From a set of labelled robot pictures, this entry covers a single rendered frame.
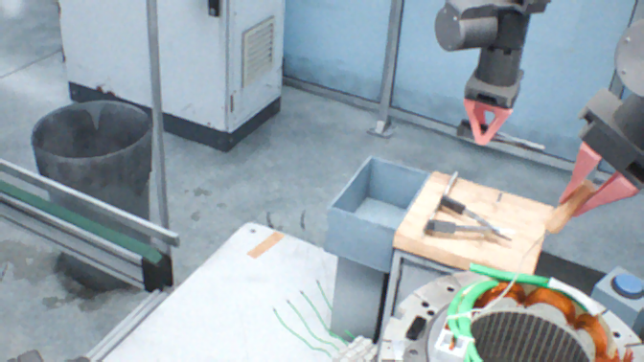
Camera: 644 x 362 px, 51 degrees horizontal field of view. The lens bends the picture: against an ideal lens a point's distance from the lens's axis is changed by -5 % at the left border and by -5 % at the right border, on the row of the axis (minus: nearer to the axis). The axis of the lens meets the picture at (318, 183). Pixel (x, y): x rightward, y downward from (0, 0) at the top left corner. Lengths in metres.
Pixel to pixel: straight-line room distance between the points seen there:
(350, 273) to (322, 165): 2.02
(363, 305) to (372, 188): 0.20
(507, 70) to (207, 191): 2.12
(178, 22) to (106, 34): 0.45
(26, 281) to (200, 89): 1.12
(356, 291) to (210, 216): 1.70
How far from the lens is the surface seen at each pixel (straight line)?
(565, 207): 0.67
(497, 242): 1.02
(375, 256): 1.04
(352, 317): 1.17
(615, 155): 0.61
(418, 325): 0.81
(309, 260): 1.37
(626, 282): 1.06
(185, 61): 3.08
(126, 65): 3.33
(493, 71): 0.95
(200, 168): 3.07
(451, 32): 0.89
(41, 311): 2.47
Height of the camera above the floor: 1.66
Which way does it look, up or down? 34 degrees down
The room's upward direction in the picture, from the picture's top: 4 degrees clockwise
